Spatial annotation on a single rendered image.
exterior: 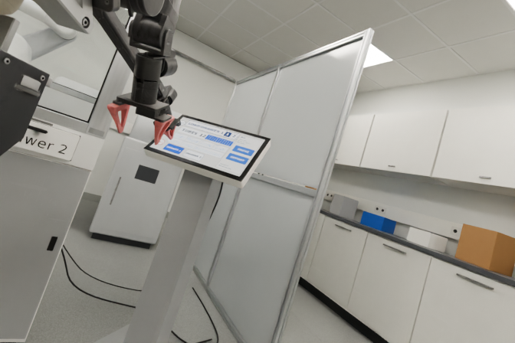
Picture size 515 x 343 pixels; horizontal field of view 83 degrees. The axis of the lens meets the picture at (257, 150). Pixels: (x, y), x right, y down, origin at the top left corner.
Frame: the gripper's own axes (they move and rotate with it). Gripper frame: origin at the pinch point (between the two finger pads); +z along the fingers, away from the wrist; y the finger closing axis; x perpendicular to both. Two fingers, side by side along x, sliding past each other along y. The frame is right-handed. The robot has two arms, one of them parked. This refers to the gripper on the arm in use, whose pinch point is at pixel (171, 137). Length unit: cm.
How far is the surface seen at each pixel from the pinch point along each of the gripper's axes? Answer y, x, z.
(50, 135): 35.0, 28.4, -10.5
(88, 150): 26.9, 22.0, -0.2
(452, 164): -157, -174, 108
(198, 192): -15.7, 7.2, 22.5
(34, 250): 30, 59, 26
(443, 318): -162, -48, 144
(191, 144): -5.6, -6.2, 6.8
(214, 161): -21.4, -0.6, 6.8
